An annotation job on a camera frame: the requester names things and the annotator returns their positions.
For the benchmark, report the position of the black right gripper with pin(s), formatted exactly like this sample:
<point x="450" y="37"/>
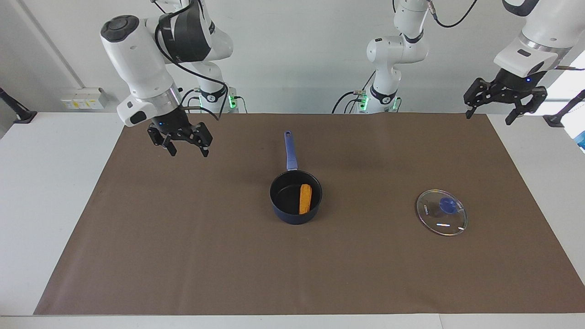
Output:
<point x="173" y="125"/>

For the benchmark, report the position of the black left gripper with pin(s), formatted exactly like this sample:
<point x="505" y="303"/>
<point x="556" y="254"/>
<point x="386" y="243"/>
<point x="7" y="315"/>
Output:
<point x="514" y="84"/>

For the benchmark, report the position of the yellow toy corn cob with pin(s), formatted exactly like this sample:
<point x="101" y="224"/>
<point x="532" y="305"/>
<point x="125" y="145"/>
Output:
<point x="305" y="198"/>

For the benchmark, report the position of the glass lid with purple knob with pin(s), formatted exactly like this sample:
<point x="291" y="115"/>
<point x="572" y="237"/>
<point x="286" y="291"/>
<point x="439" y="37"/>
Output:
<point x="442" y="214"/>

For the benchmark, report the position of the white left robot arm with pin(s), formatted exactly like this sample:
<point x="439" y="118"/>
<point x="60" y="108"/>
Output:
<point x="388" y="55"/>

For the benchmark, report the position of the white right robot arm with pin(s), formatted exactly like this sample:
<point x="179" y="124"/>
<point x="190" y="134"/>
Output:
<point x="137" y="64"/>

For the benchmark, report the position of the black clamp stand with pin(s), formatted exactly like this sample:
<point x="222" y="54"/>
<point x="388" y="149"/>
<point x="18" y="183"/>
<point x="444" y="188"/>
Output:
<point x="564" y="112"/>
<point x="18" y="112"/>

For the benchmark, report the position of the blue object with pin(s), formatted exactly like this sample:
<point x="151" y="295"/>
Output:
<point x="581" y="140"/>

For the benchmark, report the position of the brown table mat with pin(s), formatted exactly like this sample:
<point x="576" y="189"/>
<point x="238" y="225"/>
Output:
<point x="183" y="228"/>

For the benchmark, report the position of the white wall socket box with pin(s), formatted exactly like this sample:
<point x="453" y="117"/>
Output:
<point x="84" y="98"/>

